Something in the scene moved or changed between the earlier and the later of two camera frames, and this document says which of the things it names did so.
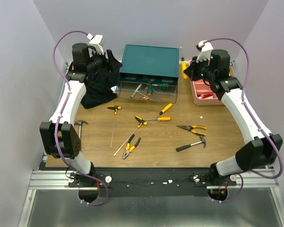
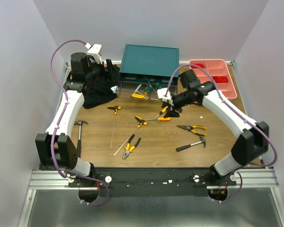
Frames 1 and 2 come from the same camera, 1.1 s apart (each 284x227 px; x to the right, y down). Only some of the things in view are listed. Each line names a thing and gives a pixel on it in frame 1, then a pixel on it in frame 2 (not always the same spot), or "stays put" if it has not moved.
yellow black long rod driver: x=141 y=122 stays put
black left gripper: x=111 y=65 to x=111 y=74
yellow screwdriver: x=184 y=66 to x=140 y=96
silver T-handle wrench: x=138 y=87 stays put
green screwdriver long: x=146 y=79 stays put
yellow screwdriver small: x=159 y=118 stays put
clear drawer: x=147 y=91 stays put
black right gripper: x=195 y=71 to x=169 y=105
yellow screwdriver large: x=164 y=110 stays put
